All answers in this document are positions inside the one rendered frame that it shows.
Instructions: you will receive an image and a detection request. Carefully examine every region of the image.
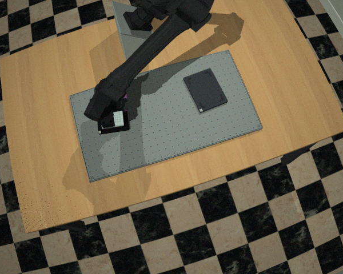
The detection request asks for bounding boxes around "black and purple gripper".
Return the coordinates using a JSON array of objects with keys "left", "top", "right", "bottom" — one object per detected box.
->
[{"left": 113, "top": 95, "right": 128, "bottom": 112}]

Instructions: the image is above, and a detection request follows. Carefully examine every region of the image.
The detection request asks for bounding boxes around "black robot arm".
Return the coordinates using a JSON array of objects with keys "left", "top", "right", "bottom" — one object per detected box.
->
[{"left": 84, "top": 0, "right": 214, "bottom": 129}]

